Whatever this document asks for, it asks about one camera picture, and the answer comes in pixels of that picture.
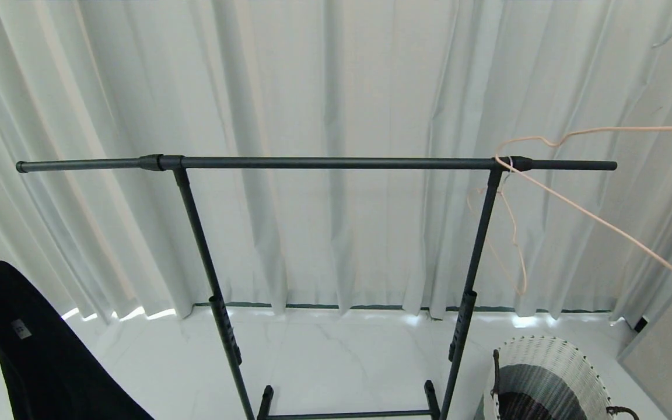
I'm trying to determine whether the black sleeveless shirt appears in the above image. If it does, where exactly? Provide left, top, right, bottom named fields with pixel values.
left=0, top=260, right=156, bottom=420

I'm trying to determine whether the pink clothes hanger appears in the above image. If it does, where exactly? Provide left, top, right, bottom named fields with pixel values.
left=494, top=22, right=672, bottom=300
left=467, top=171, right=529, bottom=298

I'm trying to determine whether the white laundry basket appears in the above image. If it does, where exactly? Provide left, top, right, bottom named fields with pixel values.
left=474, top=335, right=641, bottom=420

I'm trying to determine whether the black clothes rack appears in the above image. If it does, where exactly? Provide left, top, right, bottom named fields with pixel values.
left=15, top=153, right=618, bottom=420

